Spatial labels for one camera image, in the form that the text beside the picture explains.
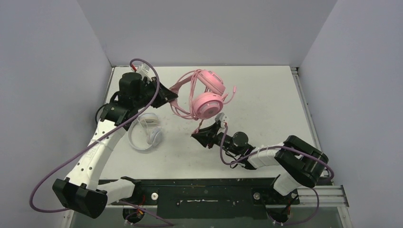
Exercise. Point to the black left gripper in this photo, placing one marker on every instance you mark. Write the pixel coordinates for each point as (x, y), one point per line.
(164, 96)

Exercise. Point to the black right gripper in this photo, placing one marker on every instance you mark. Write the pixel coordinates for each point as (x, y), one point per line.
(211, 135)

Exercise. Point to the pink headphones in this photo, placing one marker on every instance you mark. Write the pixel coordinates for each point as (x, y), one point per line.
(206, 105)

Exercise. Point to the black white headphones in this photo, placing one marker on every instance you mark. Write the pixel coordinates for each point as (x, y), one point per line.
(98, 114)

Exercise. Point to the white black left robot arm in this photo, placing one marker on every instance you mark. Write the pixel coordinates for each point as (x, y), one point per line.
(80, 190)

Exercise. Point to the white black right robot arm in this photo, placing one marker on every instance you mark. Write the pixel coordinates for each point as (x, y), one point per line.
(303, 164)

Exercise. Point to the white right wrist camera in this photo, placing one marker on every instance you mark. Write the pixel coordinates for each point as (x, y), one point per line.
(221, 119)

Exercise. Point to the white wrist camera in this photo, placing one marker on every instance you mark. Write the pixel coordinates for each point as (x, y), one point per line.
(221, 119)
(142, 69)

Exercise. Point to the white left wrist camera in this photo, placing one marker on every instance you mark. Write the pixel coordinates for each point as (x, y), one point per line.
(142, 69)

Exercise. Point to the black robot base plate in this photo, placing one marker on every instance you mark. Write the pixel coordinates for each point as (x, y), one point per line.
(253, 198)

